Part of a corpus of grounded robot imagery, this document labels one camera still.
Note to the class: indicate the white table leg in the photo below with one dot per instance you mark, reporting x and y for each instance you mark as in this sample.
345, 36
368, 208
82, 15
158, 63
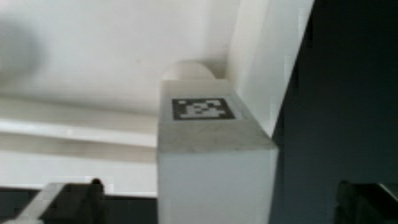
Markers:
217, 157

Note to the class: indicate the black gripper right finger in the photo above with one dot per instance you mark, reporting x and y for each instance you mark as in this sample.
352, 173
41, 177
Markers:
366, 203

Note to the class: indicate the white square tabletop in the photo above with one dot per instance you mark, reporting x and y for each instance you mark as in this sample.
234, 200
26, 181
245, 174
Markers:
89, 49

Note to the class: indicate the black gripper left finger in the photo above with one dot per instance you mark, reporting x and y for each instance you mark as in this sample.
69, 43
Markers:
76, 207

